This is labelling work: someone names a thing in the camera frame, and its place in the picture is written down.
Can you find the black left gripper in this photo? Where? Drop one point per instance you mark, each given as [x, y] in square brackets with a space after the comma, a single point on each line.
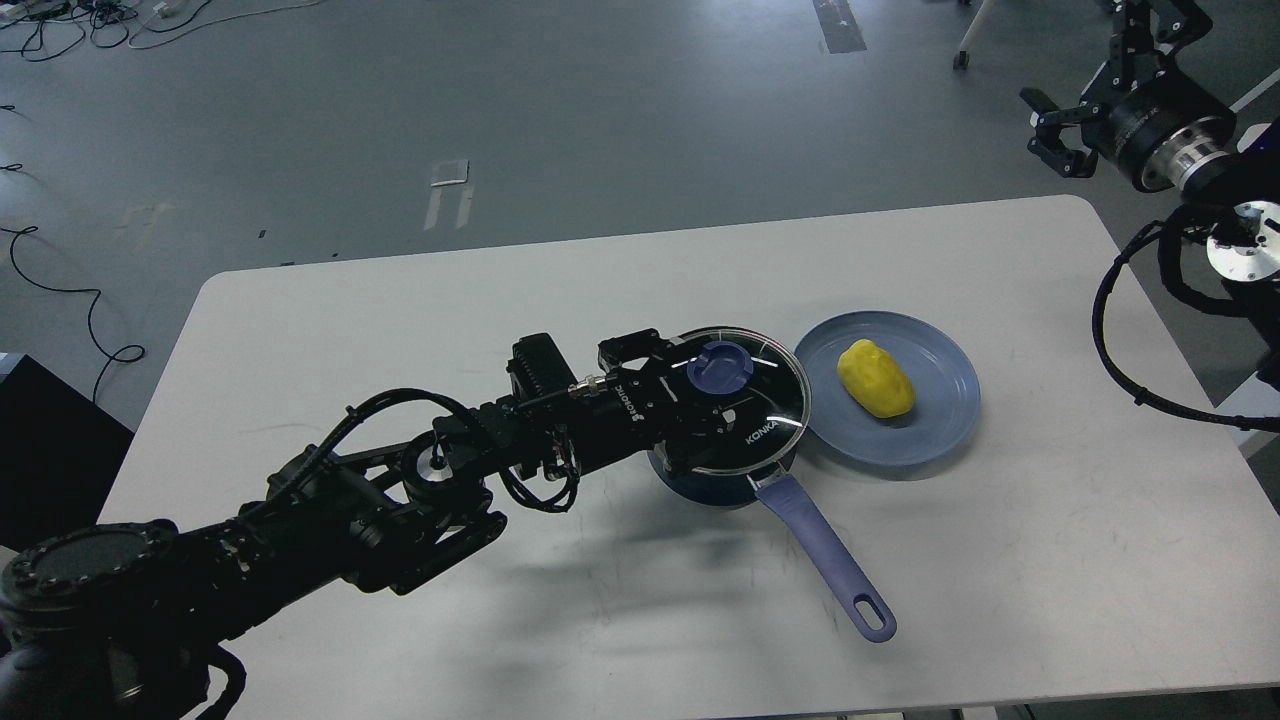
[627, 411]

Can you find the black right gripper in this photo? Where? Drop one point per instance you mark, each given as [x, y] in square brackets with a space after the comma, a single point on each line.
[1158, 127]

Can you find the glass lid with blue knob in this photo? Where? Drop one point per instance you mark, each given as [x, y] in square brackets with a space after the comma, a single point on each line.
[768, 393]

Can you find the yellow potato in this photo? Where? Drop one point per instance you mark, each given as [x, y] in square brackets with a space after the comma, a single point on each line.
[873, 378]

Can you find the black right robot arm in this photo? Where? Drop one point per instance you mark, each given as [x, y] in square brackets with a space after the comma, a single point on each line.
[1217, 250]

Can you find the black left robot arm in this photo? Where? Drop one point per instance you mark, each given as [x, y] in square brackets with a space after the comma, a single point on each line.
[130, 620]

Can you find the white chair leg with caster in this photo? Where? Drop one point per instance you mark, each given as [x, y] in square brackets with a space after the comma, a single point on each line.
[980, 14]

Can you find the blue plate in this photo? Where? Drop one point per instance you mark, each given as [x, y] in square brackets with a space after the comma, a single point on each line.
[947, 407]

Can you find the black box at left edge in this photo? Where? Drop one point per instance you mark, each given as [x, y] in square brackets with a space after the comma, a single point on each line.
[60, 454]

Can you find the blue saucepan with handle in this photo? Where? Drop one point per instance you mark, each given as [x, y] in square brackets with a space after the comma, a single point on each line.
[766, 478]

